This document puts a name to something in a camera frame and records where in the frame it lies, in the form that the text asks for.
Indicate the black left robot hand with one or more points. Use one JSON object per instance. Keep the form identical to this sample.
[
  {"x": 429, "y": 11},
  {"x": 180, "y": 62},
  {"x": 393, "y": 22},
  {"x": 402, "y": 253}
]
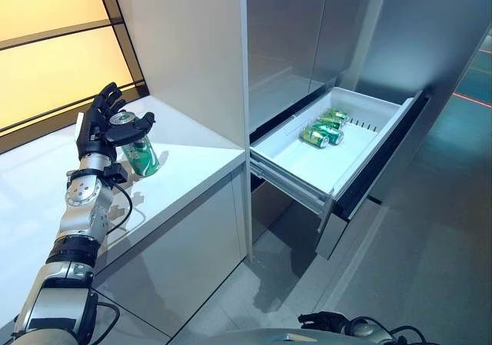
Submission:
[{"x": 90, "y": 133}]

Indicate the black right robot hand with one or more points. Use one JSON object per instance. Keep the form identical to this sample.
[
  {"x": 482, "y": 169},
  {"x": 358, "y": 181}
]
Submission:
[{"x": 323, "y": 320}]

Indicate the tall green drink can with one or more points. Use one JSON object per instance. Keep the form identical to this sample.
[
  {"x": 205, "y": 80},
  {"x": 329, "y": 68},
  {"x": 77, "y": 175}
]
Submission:
[{"x": 144, "y": 160}]

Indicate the white fridge drawer dark front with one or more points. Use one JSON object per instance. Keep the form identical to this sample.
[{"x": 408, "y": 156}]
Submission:
[{"x": 307, "y": 164}]

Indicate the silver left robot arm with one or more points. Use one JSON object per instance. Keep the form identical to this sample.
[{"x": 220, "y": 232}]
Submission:
[{"x": 80, "y": 206}]

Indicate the steel fridge drawer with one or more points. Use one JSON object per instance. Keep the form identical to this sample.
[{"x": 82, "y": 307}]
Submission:
[{"x": 334, "y": 237}]

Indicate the stainless steel fridge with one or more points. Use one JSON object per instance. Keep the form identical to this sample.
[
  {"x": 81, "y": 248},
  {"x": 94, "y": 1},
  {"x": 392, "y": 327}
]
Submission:
[{"x": 284, "y": 34}]

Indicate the grey robot torso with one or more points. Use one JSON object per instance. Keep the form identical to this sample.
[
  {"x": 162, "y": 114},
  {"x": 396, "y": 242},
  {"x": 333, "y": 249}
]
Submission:
[{"x": 288, "y": 337}]

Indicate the white counter cabinet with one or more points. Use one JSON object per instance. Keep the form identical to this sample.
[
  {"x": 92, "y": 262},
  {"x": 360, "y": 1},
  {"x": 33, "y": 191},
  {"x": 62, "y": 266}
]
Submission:
[{"x": 173, "y": 226}]

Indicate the short green drink can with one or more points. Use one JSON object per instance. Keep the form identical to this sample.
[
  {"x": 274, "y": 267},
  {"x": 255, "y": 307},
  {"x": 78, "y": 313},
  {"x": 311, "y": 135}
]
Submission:
[
  {"x": 313, "y": 137},
  {"x": 334, "y": 135},
  {"x": 335, "y": 116}
]

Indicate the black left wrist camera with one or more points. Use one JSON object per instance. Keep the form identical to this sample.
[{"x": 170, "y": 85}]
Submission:
[{"x": 116, "y": 173}]

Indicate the lit window black frame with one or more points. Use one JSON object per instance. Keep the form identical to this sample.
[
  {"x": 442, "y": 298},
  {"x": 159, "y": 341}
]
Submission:
[{"x": 50, "y": 64}]

